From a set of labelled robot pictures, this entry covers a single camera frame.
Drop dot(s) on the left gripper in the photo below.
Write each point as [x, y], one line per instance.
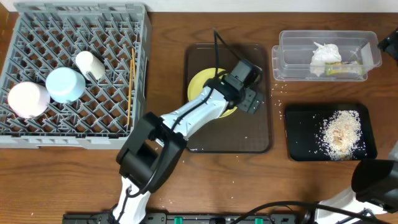
[252, 101]

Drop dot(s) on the dark brown serving tray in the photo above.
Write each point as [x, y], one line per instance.
[238, 132]

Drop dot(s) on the yellow plate with crumbs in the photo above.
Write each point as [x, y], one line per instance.
[197, 84]

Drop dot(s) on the green snack wrapper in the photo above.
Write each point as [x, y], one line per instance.
[353, 67]

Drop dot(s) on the white tissue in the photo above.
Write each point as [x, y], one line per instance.
[324, 54]

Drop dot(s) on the cream plastic cup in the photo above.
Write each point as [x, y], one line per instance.
[88, 63]

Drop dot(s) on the light blue bowl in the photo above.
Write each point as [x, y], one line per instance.
[65, 85]

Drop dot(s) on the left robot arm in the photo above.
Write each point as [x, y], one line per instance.
[152, 151]

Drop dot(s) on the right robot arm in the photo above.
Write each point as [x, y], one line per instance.
[373, 189]

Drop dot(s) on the clear plastic bin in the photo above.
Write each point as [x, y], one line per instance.
[292, 57]

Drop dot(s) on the black tray bin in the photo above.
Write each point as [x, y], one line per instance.
[305, 127]

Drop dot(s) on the pile of rice scraps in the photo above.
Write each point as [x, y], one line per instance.
[340, 136]

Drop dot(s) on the grey plastic dish rack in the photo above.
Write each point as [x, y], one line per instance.
[50, 35]

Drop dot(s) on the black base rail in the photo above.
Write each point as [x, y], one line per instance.
[163, 218]

